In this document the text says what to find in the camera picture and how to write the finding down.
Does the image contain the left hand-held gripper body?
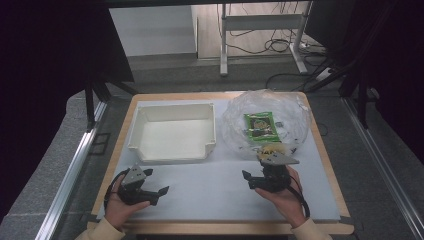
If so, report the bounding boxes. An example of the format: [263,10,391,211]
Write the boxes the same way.
[117,164,160,206]

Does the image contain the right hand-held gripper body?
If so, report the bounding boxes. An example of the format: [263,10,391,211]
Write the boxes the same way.
[249,153,300,194]

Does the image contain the yellow snack packet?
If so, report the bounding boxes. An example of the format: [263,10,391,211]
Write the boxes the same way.
[255,142,288,160]

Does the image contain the clear plastic bag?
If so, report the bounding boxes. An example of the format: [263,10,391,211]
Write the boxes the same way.
[220,88,313,162]

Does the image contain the person's right hand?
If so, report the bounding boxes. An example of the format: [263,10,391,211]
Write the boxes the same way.
[254,165,310,230]

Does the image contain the person's left hand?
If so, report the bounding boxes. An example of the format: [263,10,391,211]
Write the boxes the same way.
[105,176,152,231]

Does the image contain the white table mat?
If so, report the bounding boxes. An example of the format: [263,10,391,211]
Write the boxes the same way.
[96,97,342,223]

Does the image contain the white plastic bin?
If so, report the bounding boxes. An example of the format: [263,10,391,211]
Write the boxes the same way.
[127,102,217,165]

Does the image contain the green snack packet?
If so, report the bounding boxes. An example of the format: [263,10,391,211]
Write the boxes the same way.
[243,111,281,144]

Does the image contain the black stand legs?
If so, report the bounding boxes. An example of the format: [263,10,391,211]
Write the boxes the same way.
[83,78,138,132]

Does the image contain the white power strip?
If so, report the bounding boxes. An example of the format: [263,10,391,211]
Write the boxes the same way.
[314,66,334,83]

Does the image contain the black tripod stand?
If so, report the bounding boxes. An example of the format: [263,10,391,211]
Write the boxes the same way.
[303,49,381,130]

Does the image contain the dark curtain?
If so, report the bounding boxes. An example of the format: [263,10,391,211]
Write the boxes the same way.
[304,0,424,166]
[0,0,135,224]

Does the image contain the white cabinet panel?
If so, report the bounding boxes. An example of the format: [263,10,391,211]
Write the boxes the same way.
[108,5,198,58]

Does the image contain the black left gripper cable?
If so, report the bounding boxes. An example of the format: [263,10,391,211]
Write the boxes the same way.
[103,167,131,212]

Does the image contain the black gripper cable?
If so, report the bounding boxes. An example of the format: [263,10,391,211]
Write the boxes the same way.
[103,167,131,212]
[285,174,311,219]

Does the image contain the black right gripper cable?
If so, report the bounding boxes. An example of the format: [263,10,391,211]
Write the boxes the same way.
[285,174,311,219]

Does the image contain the aluminium rail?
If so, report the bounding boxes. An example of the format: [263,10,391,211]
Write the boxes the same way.
[34,100,108,240]
[342,96,424,240]

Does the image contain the tangle of black floor cables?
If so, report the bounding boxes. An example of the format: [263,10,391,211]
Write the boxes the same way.
[216,1,326,57]

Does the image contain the white metal desk frame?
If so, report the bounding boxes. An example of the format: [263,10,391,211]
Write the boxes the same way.
[219,1,313,77]

